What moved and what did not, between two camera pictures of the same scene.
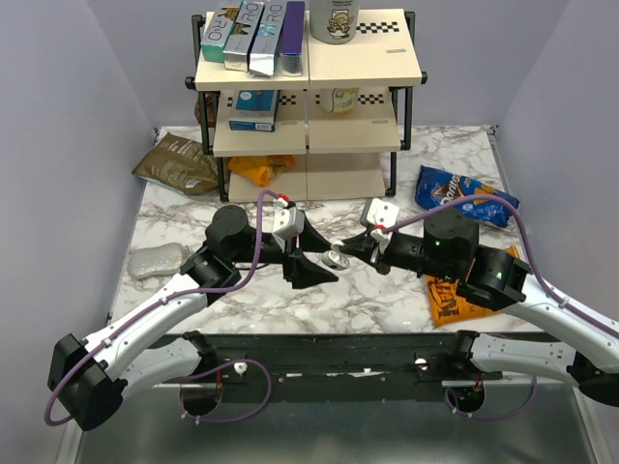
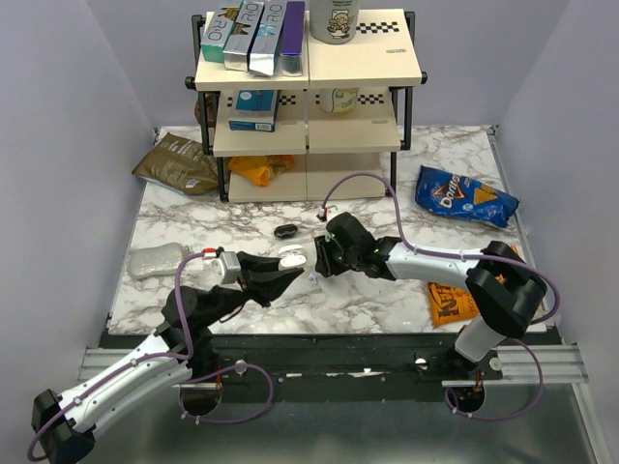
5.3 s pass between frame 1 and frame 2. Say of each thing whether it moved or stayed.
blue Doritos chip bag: stayed
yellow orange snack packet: stayed
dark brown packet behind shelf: stayed
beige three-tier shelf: stayed
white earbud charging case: moved
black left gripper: moved
